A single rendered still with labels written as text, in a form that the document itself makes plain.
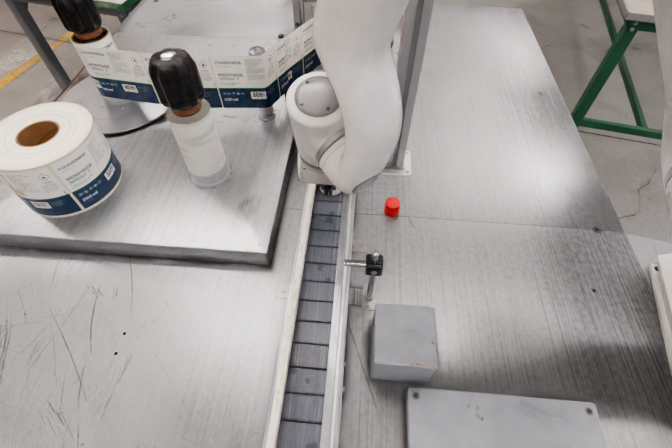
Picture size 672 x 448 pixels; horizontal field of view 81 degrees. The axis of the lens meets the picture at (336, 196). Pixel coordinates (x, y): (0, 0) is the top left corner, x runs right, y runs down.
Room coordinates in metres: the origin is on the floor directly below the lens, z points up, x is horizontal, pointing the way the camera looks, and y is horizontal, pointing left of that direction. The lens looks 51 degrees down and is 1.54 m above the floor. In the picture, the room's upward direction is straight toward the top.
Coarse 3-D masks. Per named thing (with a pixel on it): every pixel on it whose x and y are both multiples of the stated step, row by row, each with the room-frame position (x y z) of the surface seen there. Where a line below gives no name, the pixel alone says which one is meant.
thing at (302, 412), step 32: (320, 192) 0.55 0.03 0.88; (320, 224) 0.47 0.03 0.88; (320, 256) 0.39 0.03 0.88; (320, 288) 0.32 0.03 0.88; (320, 320) 0.26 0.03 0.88; (320, 352) 0.21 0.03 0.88; (288, 384) 0.16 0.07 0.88; (320, 384) 0.16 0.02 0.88; (288, 416) 0.12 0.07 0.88; (320, 416) 0.12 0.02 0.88
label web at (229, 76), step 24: (312, 24) 0.97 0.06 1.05; (288, 48) 0.89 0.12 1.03; (312, 48) 0.97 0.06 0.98; (216, 72) 0.80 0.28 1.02; (240, 72) 0.80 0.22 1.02; (264, 72) 0.80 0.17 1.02; (288, 72) 0.88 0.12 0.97; (216, 96) 0.80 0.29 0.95; (240, 96) 0.80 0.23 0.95; (264, 96) 0.80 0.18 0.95
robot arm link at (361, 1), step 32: (320, 0) 0.39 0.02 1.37; (352, 0) 0.36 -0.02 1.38; (384, 0) 0.36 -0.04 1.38; (320, 32) 0.39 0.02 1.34; (352, 32) 0.37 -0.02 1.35; (384, 32) 0.37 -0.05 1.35; (352, 64) 0.37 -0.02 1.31; (384, 64) 0.38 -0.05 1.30; (352, 96) 0.35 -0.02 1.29; (384, 96) 0.36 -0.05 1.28; (352, 128) 0.34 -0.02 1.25; (384, 128) 0.35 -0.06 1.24; (320, 160) 0.37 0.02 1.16; (352, 160) 0.33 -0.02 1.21; (384, 160) 0.34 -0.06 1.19; (352, 192) 0.34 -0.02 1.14
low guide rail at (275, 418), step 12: (312, 192) 0.52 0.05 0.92; (312, 204) 0.50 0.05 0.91; (300, 240) 0.41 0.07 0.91; (300, 252) 0.38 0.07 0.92; (300, 264) 0.35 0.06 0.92; (300, 276) 0.33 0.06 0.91; (288, 312) 0.26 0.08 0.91; (288, 324) 0.24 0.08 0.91; (288, 336) 0.22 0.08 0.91; (288, 348) 0.20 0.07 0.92; (288, 360) 0.19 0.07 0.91; (276, 384) 0.15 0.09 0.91; (276, 396) 0.14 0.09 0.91; (276, 408) 0.12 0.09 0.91; (276, 420) 0.11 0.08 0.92; (276, 432) 0.09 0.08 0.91; (276, 444) 0.08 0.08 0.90
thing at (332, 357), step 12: (348, 204) 0.46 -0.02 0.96; (336, 276) 0.31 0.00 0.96; (336, 288) 0.28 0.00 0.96; (336, 300) 0.26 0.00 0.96; (336, 312) 0.24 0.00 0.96; (336, 324) 0.23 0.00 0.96; (336, 336) 0.21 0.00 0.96; (336, 348) 0.19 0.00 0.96; (336, 360) 0.18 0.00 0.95; (324, 408) 0.11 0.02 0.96; (324, 420) 0.10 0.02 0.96; (324, 432) 0.08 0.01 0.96; (324, 444) 0.07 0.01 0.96
